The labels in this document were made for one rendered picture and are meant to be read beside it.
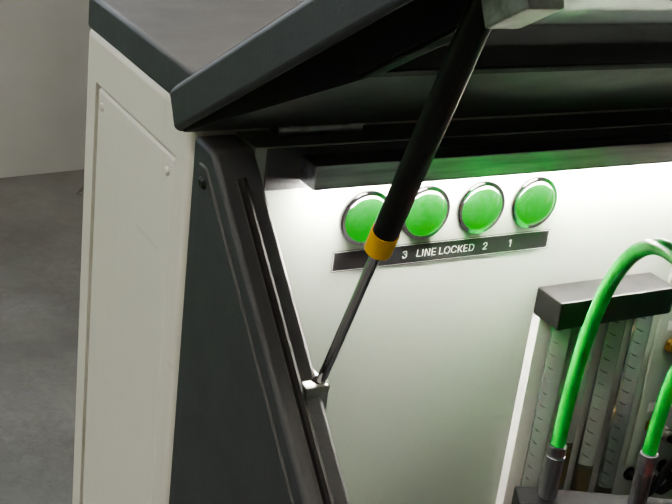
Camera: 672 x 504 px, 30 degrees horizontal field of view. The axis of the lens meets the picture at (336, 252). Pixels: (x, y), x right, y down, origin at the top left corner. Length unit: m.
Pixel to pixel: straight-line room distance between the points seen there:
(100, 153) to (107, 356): 0.21
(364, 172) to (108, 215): 0.32
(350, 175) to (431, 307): 0.20
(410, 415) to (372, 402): 0.05
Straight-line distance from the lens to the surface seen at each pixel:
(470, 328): 1.21
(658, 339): 1.37
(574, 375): 1.18
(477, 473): 1.31
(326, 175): 1.01
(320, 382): 0.94
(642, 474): 1.26
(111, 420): 1.32
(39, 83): 4.91
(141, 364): 1.20
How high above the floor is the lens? 1.78
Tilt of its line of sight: 23 degrees down
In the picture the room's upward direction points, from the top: 7 degrees clockwise
